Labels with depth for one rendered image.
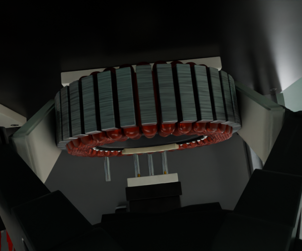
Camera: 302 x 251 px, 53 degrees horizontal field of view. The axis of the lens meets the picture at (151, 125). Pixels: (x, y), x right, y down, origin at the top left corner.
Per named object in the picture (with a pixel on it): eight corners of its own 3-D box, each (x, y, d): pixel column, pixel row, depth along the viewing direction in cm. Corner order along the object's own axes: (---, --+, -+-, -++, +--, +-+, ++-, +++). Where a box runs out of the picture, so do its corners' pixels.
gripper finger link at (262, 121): (269, 109, 14) (286, 107, 14) (227, 81, 20) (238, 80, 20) (267, 169, 15) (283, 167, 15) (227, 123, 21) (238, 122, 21)
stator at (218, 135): (21, 66, 14) (24, 146, 13) (260, 43, 14) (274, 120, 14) (78, 117, 25) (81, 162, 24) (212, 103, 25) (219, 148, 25)
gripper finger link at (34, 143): (40, 192, 14) (24, 194, 14) (68, 140, 21) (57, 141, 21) (26, 134, 13) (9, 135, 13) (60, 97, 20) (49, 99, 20)
